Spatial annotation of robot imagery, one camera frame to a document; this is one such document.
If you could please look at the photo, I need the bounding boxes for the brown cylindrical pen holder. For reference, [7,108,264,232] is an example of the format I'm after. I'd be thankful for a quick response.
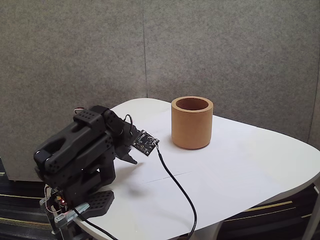
[171,95,214,150]

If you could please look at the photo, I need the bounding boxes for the grey table clamp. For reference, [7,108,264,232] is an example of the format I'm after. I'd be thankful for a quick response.
[39,197,91,240]

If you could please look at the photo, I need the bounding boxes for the controller board with red light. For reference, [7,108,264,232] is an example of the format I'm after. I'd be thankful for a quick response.
[51,188,70,209]

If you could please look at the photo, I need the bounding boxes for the bare camera circuit board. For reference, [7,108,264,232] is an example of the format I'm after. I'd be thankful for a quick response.
[131,129,161,157]

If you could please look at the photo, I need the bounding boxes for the thick black camera cable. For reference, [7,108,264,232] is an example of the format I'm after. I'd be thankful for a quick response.
[72,143,198,240]

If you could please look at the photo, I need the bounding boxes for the thin white controller wires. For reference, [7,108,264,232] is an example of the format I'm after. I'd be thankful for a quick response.
[43,184,55,214]

